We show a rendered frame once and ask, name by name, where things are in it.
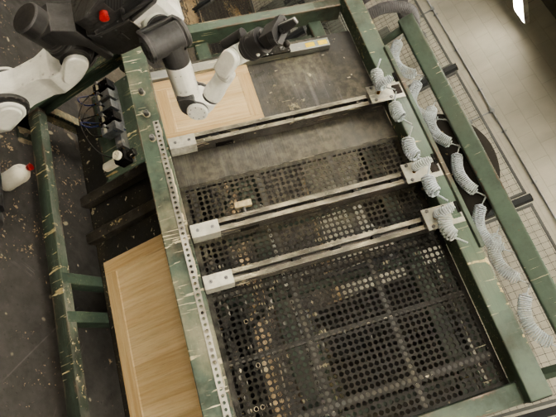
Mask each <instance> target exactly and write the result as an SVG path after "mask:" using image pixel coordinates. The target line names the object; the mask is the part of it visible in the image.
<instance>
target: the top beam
mask: <svg viewBox="0 0 556 417"><path fill-rule="evenodd" d="M340 1H341V6H342V8H341V11H340V12H341V13H342V15H343V19H344V21H345V22H346V24H347V28H348V30H349V31H350V33H351V35H352V38H353V40H354V42H355V44H356V46H357V49H358V51H359V53H360V55H361V57H362V60H363V62H364V64H365V66H366V68H367V71H368V73H369V75H370V74H371V73H370V72H371V70H373V69H375V68H376V67H377V65H378V62H379V59H381V63H380V65H379V67H378V68H379V69H381V70H382V72H383V75H384V77H387V75H388V76H389V75H390V76H391V77H393V76H392V73H394V70H393V69H392V66H391V63H390V61H389V60H388V58H387V56H386V53H385V51H384V50H383V48H384V44H383V41H382V39H381V37H380V35H379V33H378V31H377V29H376V27H375V25H374V23H373V21H372V19H371V16H370V14H369V12H368V10H367V8H366V6H365V4H364V2H363V1H362V0H340ZM370 77H371V76H370ZM395 100H396V101H399V102H400V103H401V104H402V108H403V109H404V111H405V112H406V115H405V120H406V121H408V122H411V123H412V125H410V124H409V123H407V122H405V121H401V122H395V121H394V119H393V118H392V116H391V115H390V112H389V109H388V104H389V103H391V102H393V101H394V99H392V100H389V101H385V102H384V103H383V106H384V108H385V110H386V113H387V115H388V117H389V119H390V120H391V124H392V126H393V128H394V129H395V133H396V135H397V136H398V138H399V140H400V144H401V143H402V141H401V139H402V138H404V137H407V136H409V133H410V129H411V126H413V129H412V132H411V134H410V137H412V138H414V139H415V144H416V146H417V148H418V149H419V150H420V156H419V157H421V158H425V157H426V156H427V157H428V156H429V157H431V155H430V154H432V153H433V151H432V149H431V147H430V145H429V143H428V141H427V139H426V137H425V135H424V132H423V130H422V128H421V126H420V124H419V122H418V120H417V118H416V116H415V114H414V112H413V109H412V107H411V106H410V103H409V101H408V99H407V97H403V98H396V99H395ZM435 178H436V181H437V183H438V185H439V187H440V188H441V189H440V191H439V195H441V196H443V197H444V198H446V199H448V201H446V200H444V199H442V198H440V197H439V196H435V197H434V198H432V197H429V196H428V195H427V194H426V192H425V191H424V188H423V185H422V183H421V181H422V180H421V181H419V185H420V187H421V189H422V191H423V193H424V196H425V198H426V200H427V202H428V204H429V207H430V208H432V207H435V206H439V205H442V204H447V203H450V202H453V201H456V199H455V197H454V195H453V192H452V190H451V189H450V187H449V185H448V182H447V181H446V179H445V177H444V175H441V176H438V177H435ZM453 226H454V227H455V228H456V229H457V230H458V232H457V236H456V237H458V238H460V239H462V240H464V241H466V242H468V243H465V242H461V241H459V240H458V239H454V240H452V241H451V242H450V241H449V240H446V238H444V240H445V242H446V243H447V246H448V249H449V251H450V252H451V255H452V257H453V259H454V261H455V264H456V266H457V268H458V270H459V273H460V275H461V277H462V278H463V282H464V284H465V286H466V287H467V290H468V293H469V295H470V296H471V298H472V302H473V303H474V305H475V307H476V309H477V312H478V314H479V316H480V318H481V321H482V323H483V325H484V327H485V330H486V332H487V334H488V336H489V338H490V340H491V343H492V345H493V347H494V349H495V351H496V354H497V356H498V358H499V360H500V362H501V365H502V367H503V369H504V371H505V373H506V376H507V378H508V380H509V382H512V381H514V382H515V384H517V386H518V387H519V389H520V393H521V394H522V396H523V398H524V400H525V402H524V403H523V404H526V403H534V402H536V401H538V400H542V399H545V398H548V397H550V396H552V394H553V392H552V391H551V389H550V387H549V384H548V382H547V381H546V379H545V377H544V374H543V372H542V370H541V368H540V366H539V364H538V362H537V360H536V358H535V356H534V354H533V352H532V350H531V348H530V345H529V343H528V341H527V339H526V337H525V335H524V333H523V331H522V329H521V327H520V325H519V323H518V321H517V318H516V316H515V314H514V312H513V310H512V308H511V306H510V304H509V302H508V300H507V298H506V296H505V293H504V291H503V289H502V288H501V285H500V283H499V281H498V279H497V278H496V275H495V273H494V271H493V270H492V267H491V264H490V262H489V261H488V259H487V256H486V254H485V252H484V251H483V249H482V247H481V248H479V247H478V245H477V243H476V240H475V238H474V236H473V235H472V232H471V230H470V228H469V226H468V225H467V222H466V221H464V222H461V223H455V224H454V225H453Z"/></svg>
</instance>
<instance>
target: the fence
mask: <svg viewBox="0 0 556 417"><path fill-rule="evenodd" d="M325 39H326V41H327V42H328V43H327V44H322V45H319V43H318V42H317V41H321V40H325ZM308 42H314V44H315V46H311V47H306V45H305V43H308ZM329 47H330V43H329V41H328V38H327V37H325V38H321V39H317V40H312V41H305V42H300V43H296V44H292V45H290V52H288V53H284V54H279V55H273V56H268V57H264V58H260V59H258V60H255V61H250V60H249V61H248V62H246V63H244V64H243V65H247V66H248V65H256V64H260V63H265V62H268V61H273V60H280V59H284V58H289V57H293V56H297V55H305V54H309V53H314V52H318V51H322V50H329ZM217 60H218V59H216V60H209V61H205V62H200V63H196V64H192V67H193V70H194V74H201V73H205V72H209V71H213V70H214V68H213V67H214V65H215V64H216V62H217ZM150 74H151V80H152V83H155V82H160V81H164V80H168V79H169V77H168V74H167V72H166V69H163V70H158V71H154V72H150Z"/></svg>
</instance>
